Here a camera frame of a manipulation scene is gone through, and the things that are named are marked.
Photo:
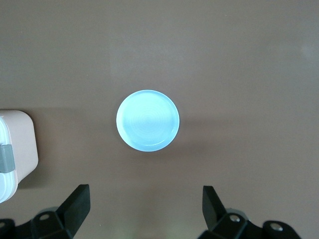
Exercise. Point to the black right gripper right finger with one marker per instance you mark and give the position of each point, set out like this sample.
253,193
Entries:
213,210

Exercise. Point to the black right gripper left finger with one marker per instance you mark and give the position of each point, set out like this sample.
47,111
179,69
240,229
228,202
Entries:
74,209

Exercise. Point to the white lidded box grey clips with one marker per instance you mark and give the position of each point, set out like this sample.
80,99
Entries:
22,149

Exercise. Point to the light blue round plate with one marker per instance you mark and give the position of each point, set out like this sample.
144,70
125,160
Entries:
148,120

